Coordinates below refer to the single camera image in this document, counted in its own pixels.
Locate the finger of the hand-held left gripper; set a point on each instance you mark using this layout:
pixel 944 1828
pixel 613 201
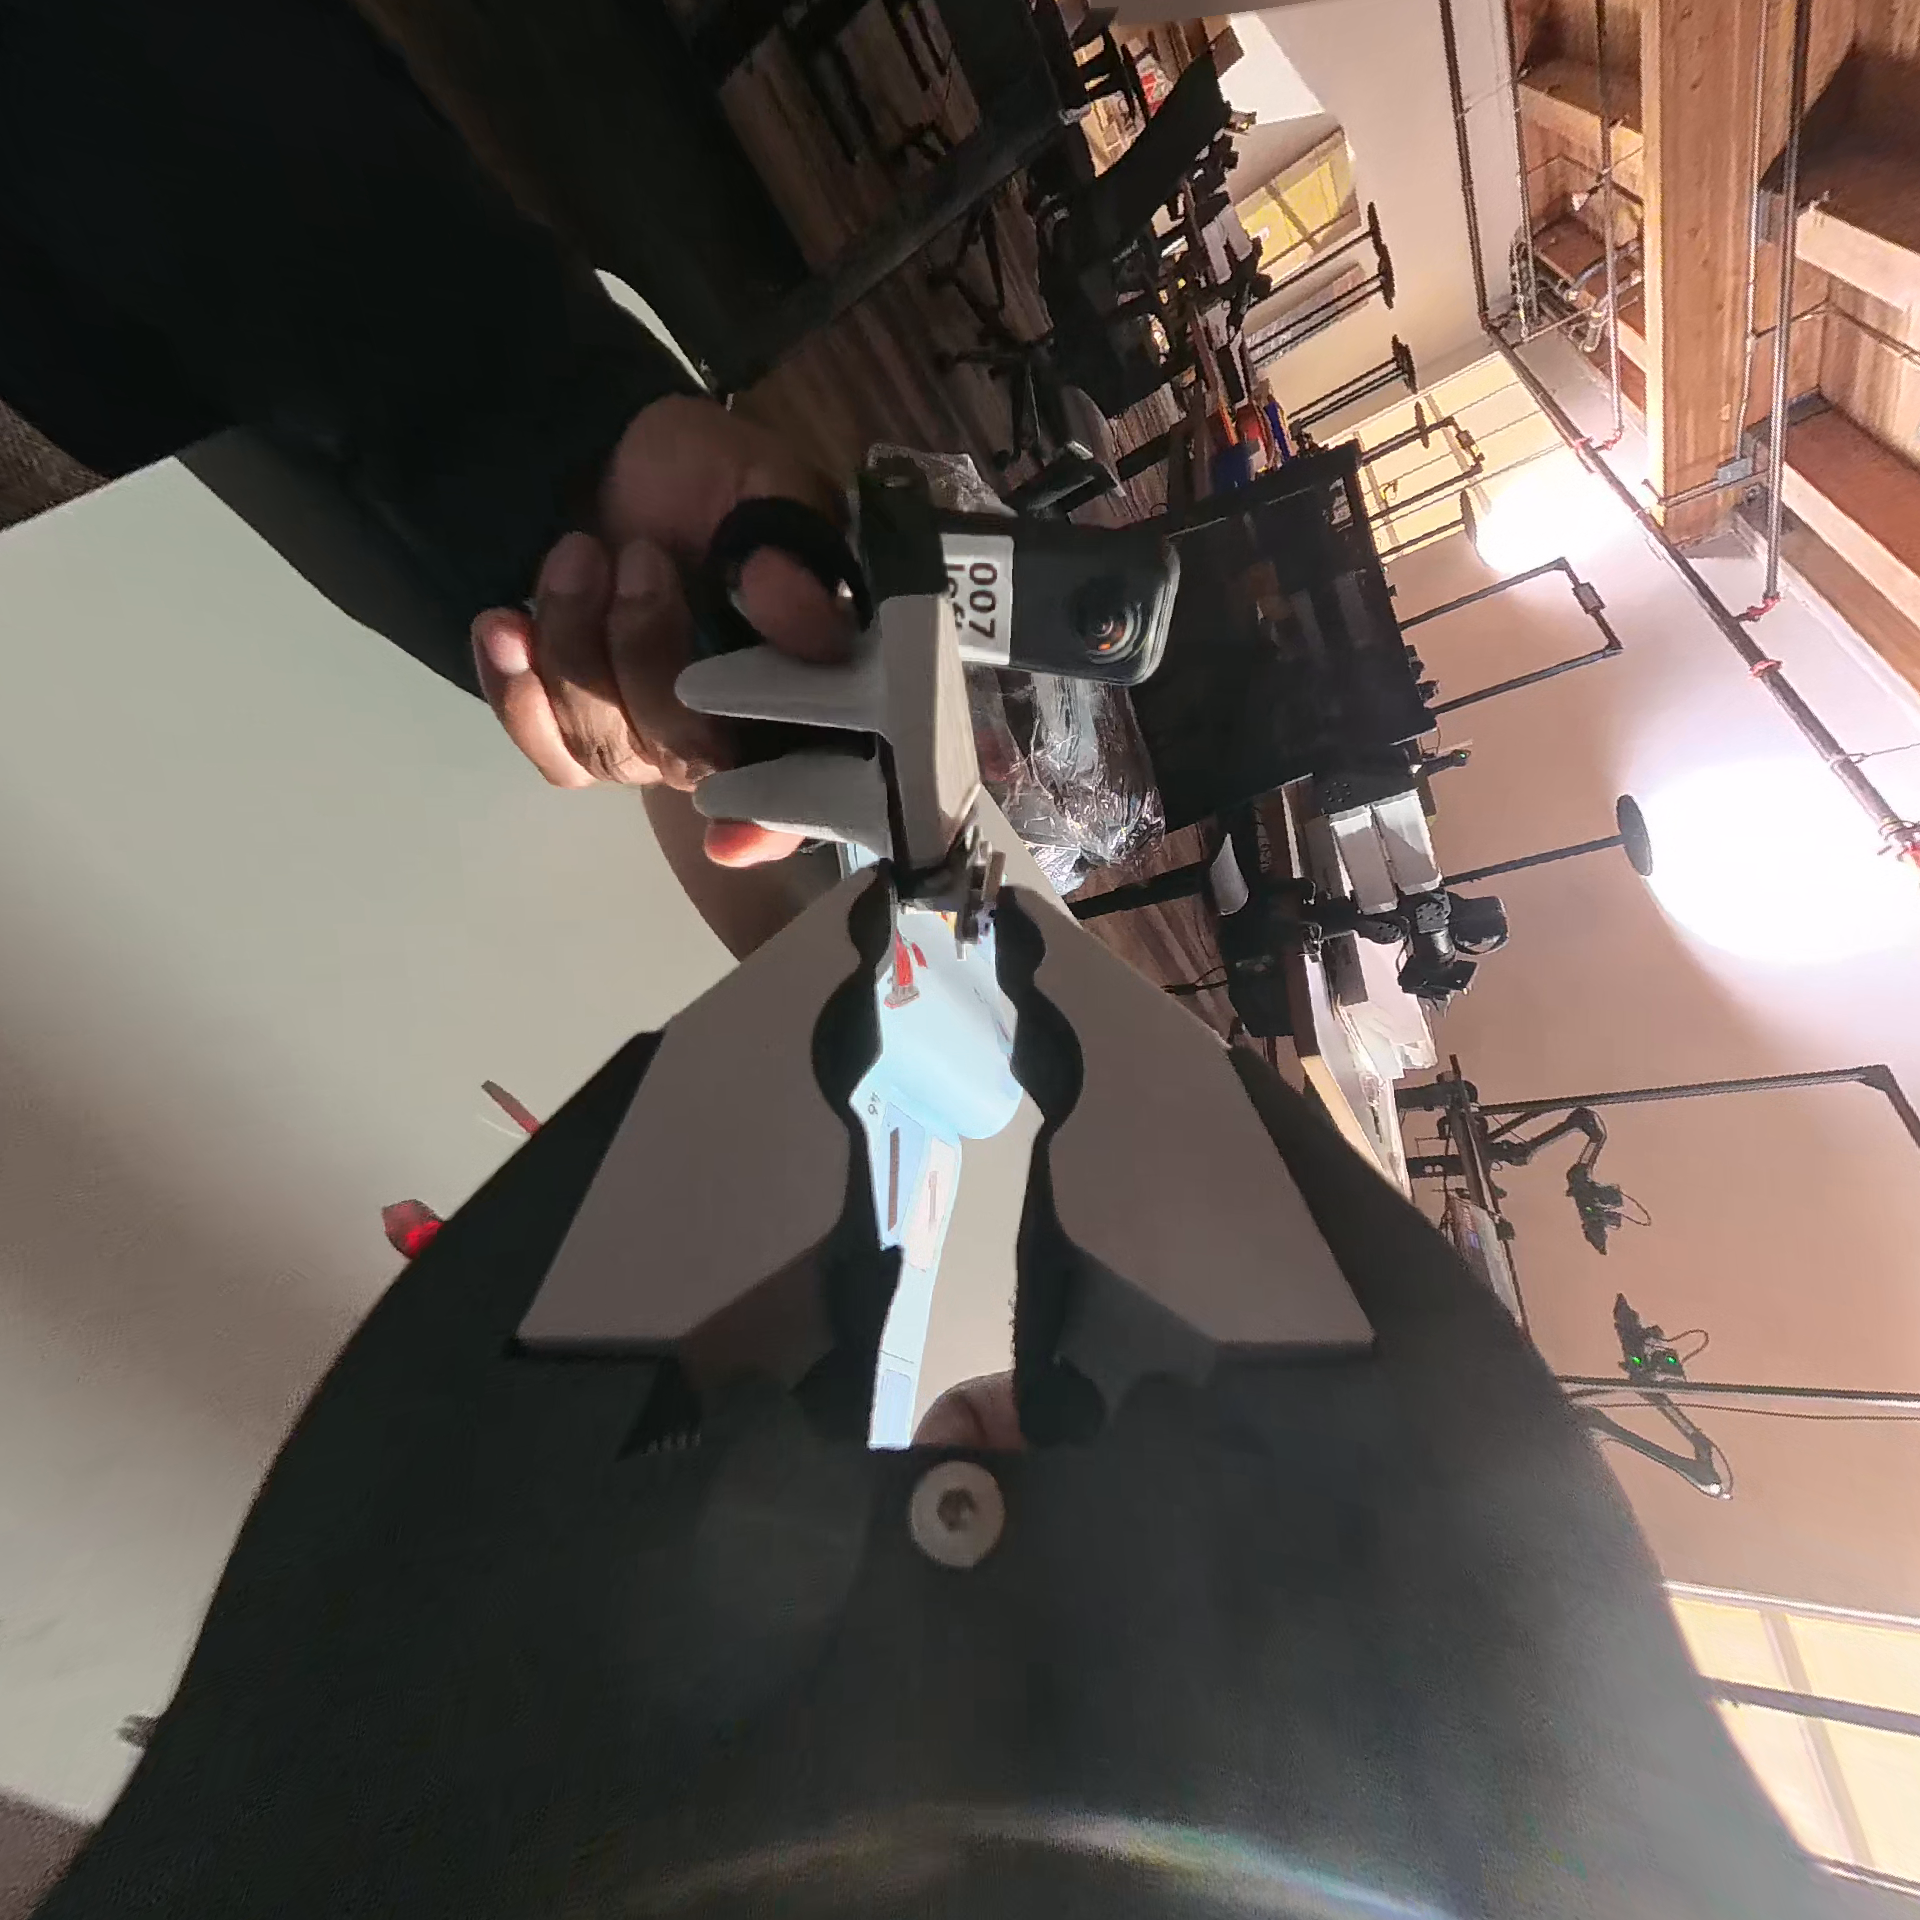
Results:
pixel 917 705
pixel 960 705

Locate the light blue instruction booklet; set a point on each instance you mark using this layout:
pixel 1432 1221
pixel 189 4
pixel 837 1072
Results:
pixel 938 1050

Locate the small red brick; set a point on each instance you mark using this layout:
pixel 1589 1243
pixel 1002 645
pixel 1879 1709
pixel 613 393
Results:
pixel 408 1228

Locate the light wooden table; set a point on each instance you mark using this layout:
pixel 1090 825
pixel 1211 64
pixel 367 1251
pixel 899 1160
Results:
pixel 1357 1050

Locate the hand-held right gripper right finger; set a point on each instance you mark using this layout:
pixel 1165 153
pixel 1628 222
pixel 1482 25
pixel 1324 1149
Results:
pixel 1184 1200

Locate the grey desk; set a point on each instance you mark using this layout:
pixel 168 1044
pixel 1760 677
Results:
pixel 181 900

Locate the grey bracket brick plate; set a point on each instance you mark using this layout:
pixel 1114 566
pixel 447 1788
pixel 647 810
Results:
pixel 979 888

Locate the bright window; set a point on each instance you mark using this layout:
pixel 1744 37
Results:
pixel 1829 1641

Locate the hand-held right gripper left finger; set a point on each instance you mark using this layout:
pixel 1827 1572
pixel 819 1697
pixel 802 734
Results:
pixel 690 1200

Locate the person's left hand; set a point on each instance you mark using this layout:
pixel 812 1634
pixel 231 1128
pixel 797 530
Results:
pixel 628 628

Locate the black pipe frame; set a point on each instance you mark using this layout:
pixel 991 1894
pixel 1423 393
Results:
pixel 1589 600
pixel 1724 1083

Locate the black mesh panel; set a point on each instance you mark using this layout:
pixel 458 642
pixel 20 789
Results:
pixel 1290 628

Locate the wall pipe with red clamps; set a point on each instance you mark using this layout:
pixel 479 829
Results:
pixel 1756 657

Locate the robot arm with grey gripper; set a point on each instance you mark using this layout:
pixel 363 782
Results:
pixel 1388 861

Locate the person's left forearm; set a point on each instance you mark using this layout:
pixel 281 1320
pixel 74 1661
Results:
pixel 300 269

